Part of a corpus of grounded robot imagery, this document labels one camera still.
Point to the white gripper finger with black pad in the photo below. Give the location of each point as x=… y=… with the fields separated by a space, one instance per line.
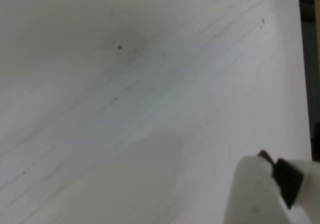
x=287 y=179
x=252 y=191

